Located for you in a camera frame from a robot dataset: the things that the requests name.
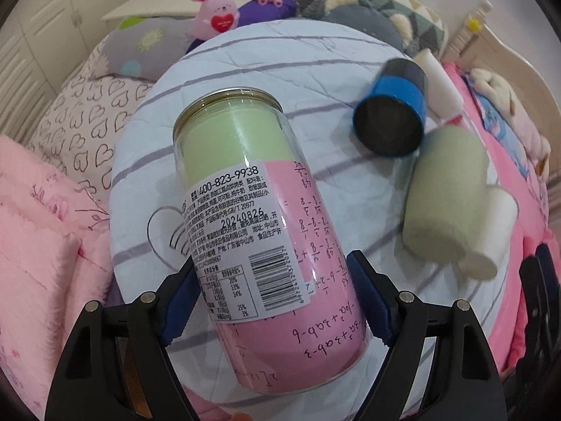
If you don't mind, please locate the cream white paper cup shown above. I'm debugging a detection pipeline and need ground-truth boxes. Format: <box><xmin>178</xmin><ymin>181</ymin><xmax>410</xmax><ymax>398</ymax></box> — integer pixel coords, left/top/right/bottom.
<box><xmin>414</xmin><ymin>48</ymin><xmax>463</xmax><ymax>122</ymax></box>

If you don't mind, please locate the white dog plush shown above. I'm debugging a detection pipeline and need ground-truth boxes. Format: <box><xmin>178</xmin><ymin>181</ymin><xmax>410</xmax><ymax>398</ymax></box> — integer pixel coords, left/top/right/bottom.
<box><xmin>468</xmin><ymin>68</ymin><xmax>552</xmax><ymax>181</ymax></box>

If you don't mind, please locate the purple pillow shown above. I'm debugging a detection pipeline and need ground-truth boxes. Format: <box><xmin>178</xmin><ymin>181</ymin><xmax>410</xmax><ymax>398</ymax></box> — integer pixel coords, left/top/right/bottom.
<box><xmin>187</xmin><ymin>0</ymin><xmax>297</xmax><ymax>53</ymax></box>

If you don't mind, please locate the clear cup green pink paper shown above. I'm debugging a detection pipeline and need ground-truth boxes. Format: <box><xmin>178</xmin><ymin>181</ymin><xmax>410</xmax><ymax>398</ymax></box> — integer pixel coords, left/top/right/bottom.
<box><xmin>173</xmin><ymin>87</ymin><xmax>367</xmax><ymax>393</ymax></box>

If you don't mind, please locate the pink cartoon blanket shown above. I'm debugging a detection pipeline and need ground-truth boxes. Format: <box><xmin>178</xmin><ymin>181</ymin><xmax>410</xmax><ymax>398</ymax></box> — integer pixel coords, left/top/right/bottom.
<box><xmin>444</xmin><ymin>63</ymin><xmax>560</xmax><ymax>370</ymax></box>

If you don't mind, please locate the cream wardrobe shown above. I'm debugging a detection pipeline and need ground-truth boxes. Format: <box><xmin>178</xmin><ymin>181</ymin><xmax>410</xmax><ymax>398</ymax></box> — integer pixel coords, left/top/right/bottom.
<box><xmin>1</xmin><ymin>0</ymin><xmax>117</xmax><ymax>143</ymax></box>

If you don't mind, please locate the large pink bunny plush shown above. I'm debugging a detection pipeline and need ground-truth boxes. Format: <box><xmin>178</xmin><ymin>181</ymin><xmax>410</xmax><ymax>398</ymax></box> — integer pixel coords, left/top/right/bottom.
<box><xmin>190</xmin><ymin>0</ymin><xmax>239</xmax><ymax>41</ymax></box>

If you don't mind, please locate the grey bear plush cushion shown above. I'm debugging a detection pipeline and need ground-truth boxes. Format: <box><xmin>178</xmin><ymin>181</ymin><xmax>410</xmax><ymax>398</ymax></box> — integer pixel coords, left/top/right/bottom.
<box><xmin>321</xmin><ymin>0</ymin><xmax>418</xmax><ymax>56</ymax></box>

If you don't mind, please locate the black and blue cup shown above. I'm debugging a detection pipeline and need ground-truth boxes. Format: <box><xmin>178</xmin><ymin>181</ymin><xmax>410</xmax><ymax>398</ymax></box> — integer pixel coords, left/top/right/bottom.
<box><xmin>353</xmin><ymin>58</ymin><xmax>428</xmax><ymax>158</ymax></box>

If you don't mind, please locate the white heart pattern pillow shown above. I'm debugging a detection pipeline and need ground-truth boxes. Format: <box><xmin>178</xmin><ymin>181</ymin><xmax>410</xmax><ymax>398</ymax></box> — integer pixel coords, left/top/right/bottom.
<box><xmin>27</xmin><ymin>40</ymin><xmax>153</xmax><ymax>202</ymax></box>

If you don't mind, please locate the cream wooden headboard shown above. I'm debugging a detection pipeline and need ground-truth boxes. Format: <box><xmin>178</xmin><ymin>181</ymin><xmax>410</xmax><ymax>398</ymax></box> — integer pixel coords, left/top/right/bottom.
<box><xmin>441</xmin><ymin>0</ymin><xmax>560</xmax><ymax>148</ymax></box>

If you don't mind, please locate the white cylindrical cup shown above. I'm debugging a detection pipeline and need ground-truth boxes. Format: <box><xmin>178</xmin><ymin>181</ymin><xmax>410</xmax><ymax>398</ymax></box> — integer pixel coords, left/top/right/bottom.
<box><xmin>458</xmin><ymin>185</ymin><xmax>518</xmax><ymax>280</ymax></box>

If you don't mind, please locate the pink quilt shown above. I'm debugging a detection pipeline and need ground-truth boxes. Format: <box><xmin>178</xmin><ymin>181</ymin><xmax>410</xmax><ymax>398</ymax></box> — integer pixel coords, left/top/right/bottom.
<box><xmin>1</xmin><ymin>136</ymin><xmax>113</xmax><ymax>419</ymax></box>

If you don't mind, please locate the grey flower pattern pillow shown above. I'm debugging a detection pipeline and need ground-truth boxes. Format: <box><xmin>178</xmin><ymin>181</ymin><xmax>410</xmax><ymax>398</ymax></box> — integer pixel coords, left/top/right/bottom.
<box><xmin>94</xmin><ymin>17</ymin><xmax>195</xmax><ymax>82</ymax></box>

